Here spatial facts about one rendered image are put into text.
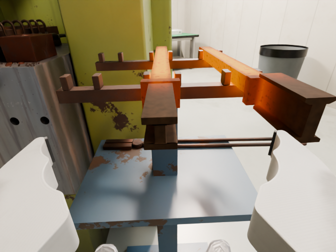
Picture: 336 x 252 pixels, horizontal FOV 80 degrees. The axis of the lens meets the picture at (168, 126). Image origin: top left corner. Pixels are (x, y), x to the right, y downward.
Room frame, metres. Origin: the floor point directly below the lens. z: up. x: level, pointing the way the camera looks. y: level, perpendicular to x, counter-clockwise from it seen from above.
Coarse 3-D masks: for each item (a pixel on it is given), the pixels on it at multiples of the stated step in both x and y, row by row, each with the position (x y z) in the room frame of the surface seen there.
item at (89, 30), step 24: (72, 0) 0.72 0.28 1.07; (96, 0) 0.72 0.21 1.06; (120, 0) 0.72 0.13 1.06; (144, 0) 0.79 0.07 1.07; (72, 24) 0.72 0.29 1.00; (96, 24) 0.72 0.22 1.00; (120, 24) 0.72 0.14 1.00; (144, 24) 0.73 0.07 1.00; (72, 48) 0.72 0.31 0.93; (96, 48) 0.72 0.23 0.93; (120, 48) 0.72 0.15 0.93; (144, 48) 0.72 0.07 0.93; (96, 72) 0.72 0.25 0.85; (120, 72) 0.72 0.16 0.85; (96, 120) 0.72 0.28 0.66; (120, 120) 0.72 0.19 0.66; (96, 144) 0.72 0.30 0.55
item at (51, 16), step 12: (0, 0) 1.06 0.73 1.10; (12, 0) 1.06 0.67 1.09; (24, 0) 1.06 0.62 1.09; (36, 0) 1.06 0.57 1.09; (48, 0) 1.06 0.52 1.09; (12, 12) 1.06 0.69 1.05; (24, 12) 1.06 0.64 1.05; (36, 12) 1.06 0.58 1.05; (48, 12) 1.06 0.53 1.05; (24, 24) 1.06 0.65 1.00; (48, 24) 1.06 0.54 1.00; (60, 24) 1.06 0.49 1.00
